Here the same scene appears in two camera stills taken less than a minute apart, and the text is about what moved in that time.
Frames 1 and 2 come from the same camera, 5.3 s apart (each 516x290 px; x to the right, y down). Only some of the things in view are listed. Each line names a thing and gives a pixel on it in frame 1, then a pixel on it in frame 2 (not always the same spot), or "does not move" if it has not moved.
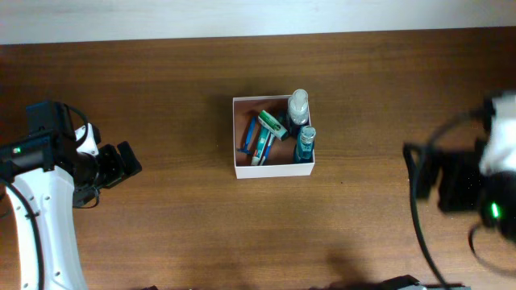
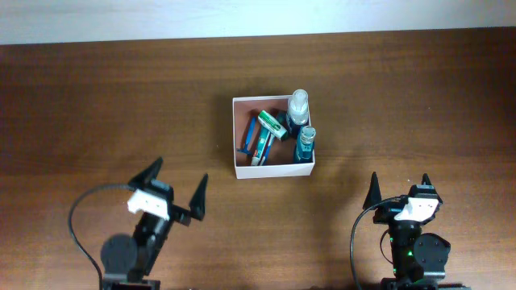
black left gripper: (117, 171) -> (196, 205)
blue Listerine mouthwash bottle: (305, 144) does not move
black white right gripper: (452, 164) -> (388, 210)
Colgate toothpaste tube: (262, 138) does not move
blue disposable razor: (248, 138) does not move
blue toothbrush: (268, 149) does not move
